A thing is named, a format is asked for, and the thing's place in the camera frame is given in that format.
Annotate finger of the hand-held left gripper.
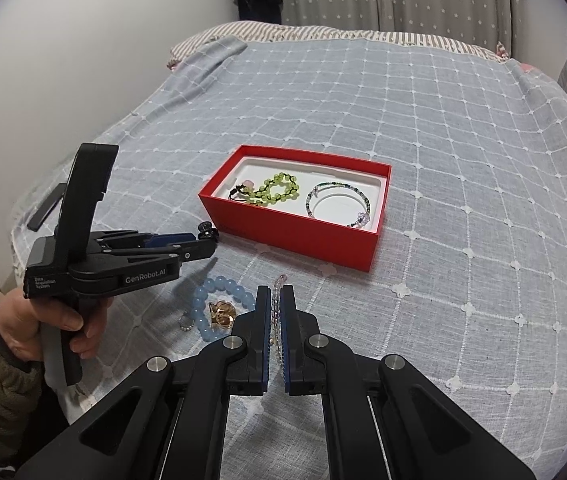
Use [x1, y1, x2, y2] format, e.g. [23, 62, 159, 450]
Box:
[91, 230, 198, 252]
[112, 236, 218, 264]

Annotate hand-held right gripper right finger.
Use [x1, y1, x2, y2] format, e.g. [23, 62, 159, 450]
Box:
[281, 284, 537, 480]

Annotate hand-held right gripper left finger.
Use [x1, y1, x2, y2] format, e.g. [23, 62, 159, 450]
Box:
[14, 285, 272, 480]

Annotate clear crystal bead bracelet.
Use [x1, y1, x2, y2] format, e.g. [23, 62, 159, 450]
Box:
[272, 274, 287, 368]

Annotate light blue bead bracelet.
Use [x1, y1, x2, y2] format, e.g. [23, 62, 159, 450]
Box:
[191, 275, 255, 343]

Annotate rose gold ring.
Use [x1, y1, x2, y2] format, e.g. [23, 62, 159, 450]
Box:
[207, 300, 238, 331]

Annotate red jewelry box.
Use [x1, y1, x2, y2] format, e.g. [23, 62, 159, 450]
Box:
[198, 144, 393, 273]

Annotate person's left hand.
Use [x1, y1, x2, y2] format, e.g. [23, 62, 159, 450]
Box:
[0, 290, 110, 360]

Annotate grey checked blanket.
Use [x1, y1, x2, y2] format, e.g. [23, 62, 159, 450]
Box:
[11, 35, 567, 480]

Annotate green bead bracelet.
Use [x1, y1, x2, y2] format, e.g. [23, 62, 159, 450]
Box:
[231, 172, 300, 207]

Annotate multicolour bead coil bracelet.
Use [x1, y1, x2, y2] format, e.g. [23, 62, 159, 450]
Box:
[306, 181, 371, 228]

